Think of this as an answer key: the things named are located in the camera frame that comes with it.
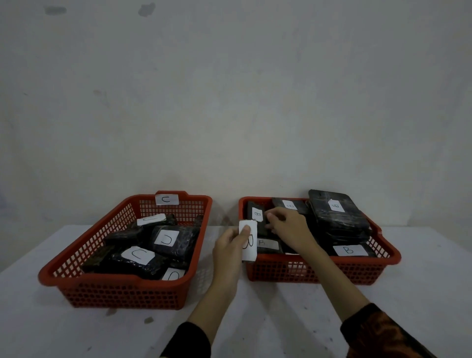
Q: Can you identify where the person's right hand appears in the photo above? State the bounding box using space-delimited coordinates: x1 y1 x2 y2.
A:
265 207 318 255

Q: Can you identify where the person's left hand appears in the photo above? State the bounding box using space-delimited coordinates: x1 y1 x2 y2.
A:
212 225 253 296

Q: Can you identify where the white paper label slip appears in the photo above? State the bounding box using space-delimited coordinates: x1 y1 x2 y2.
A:
239 220 258 263

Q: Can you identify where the person's left forearm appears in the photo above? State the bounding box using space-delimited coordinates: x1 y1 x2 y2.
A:
160 284 241 358

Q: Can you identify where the person's right forearm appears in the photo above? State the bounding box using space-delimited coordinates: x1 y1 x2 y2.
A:
295 238 437 358

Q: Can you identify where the red plastic mesh basket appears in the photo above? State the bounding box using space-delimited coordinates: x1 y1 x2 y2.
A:
238 195 402 286
38 191 213 310

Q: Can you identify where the pile of black wrapped packets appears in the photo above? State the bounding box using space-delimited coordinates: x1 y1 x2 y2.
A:
246 189 377 257
80 213 205 282

